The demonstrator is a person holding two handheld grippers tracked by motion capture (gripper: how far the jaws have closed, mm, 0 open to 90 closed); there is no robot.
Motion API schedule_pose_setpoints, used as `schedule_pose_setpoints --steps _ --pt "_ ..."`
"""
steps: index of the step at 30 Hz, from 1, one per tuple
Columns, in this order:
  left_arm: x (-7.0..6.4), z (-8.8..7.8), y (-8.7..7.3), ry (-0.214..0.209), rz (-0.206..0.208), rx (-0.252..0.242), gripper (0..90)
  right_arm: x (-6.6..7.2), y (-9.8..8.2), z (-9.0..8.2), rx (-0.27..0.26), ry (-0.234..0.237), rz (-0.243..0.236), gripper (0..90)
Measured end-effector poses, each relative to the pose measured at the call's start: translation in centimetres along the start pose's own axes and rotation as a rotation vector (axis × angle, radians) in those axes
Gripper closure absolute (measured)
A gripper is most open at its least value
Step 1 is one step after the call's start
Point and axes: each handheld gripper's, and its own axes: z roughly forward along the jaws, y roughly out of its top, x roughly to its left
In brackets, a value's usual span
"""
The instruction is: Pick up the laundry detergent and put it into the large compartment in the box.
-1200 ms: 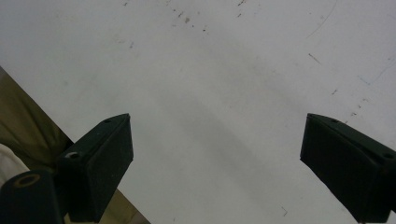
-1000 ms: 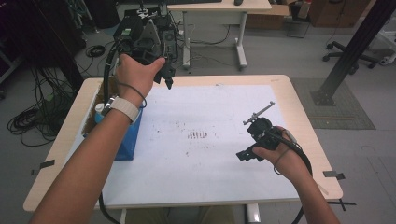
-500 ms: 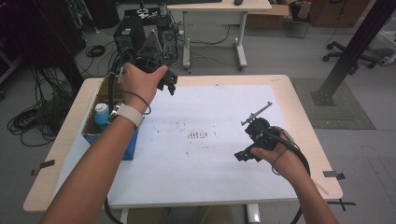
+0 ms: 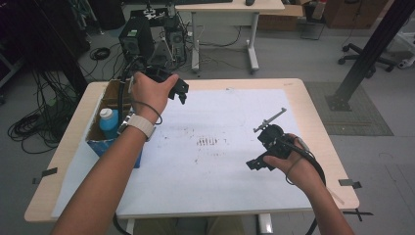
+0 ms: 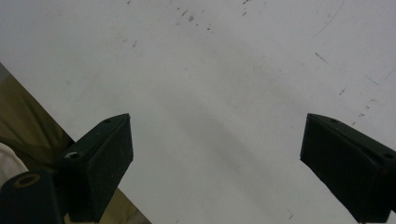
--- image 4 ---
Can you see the white wristwatch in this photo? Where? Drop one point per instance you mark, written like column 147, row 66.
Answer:
column 141, row 125

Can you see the black keyboard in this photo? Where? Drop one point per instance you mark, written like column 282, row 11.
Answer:
column 202, row 1

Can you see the person's right hand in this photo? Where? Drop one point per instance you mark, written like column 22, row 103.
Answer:
column 300, row 168

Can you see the blue cardboard box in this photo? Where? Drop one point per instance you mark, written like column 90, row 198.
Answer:
column 98, row 143

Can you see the brown cardboard box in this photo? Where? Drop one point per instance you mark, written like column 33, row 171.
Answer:
column 280, row 18

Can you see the black computer mouse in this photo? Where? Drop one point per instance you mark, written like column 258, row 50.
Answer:
column 250, row 2

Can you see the person's left hand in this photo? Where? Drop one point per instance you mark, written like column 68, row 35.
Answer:
column 148, row 94

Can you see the black tape strip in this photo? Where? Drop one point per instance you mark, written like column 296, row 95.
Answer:
column 45, row 173
column 350, row 183

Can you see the blue bottle with white cap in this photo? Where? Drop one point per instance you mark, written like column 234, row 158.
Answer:
column 109, row 124

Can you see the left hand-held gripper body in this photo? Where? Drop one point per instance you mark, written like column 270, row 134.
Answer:
column 177, row 85

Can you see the open computer tower with fan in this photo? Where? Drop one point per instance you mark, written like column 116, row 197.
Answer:
column 176, row 40

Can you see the white desk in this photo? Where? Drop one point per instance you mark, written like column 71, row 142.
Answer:
column 228, row 8

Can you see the white table leg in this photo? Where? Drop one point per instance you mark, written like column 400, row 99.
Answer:
column 265, row 224

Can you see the white paper sheet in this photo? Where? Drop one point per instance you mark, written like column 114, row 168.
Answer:
column 221, row 176

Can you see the black board with white pattern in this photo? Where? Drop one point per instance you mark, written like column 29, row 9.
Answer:
column 150, row 14

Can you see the black computer tower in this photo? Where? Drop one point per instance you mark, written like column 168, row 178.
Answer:
column 135, row 36

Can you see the black metal post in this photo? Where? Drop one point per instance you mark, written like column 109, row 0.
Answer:
column 368, row 55

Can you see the wooden cabinet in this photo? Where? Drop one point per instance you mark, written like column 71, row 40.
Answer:
column 355, row 13

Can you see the grey floor mat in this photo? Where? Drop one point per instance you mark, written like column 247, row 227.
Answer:
column 355, row 117

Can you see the black office chair base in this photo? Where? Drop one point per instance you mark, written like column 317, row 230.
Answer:
column 365, row 58

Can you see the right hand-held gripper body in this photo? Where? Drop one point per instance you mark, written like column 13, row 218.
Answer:
column 274, row 138

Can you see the dark curtain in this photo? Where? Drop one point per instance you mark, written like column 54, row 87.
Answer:
column 42, row 36

